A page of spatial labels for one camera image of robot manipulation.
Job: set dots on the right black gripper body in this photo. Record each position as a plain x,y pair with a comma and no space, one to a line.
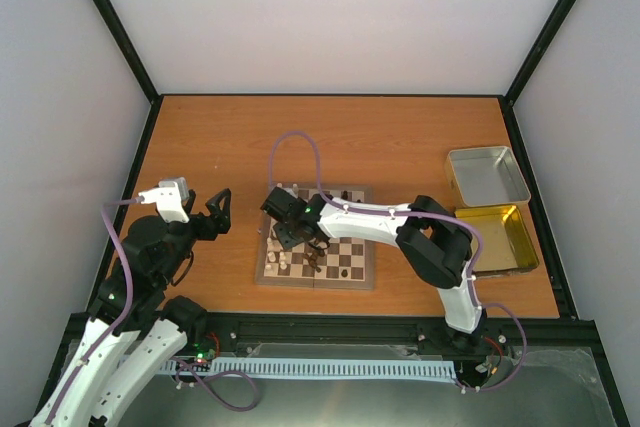
287,240

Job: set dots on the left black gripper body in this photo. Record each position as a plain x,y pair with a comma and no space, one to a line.
209,230

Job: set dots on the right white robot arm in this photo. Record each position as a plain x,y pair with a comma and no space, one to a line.
436,244

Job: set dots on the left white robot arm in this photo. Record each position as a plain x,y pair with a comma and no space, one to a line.
132,329

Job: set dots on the pile of dark chess pieces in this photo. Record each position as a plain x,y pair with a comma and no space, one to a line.
315,258

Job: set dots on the row of white chess pieces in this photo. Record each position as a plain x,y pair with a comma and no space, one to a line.
277,260

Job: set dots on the wooden folding chess board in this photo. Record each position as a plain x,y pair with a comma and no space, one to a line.
355,255

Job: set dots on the silver tin lid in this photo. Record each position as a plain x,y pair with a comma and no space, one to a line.
485,177

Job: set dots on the gold tin box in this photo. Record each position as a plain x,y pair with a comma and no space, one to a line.
507,246

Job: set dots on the light blue cable duct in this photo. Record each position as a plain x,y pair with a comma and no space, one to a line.
330,369

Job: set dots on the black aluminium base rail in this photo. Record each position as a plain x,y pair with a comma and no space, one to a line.
236,333

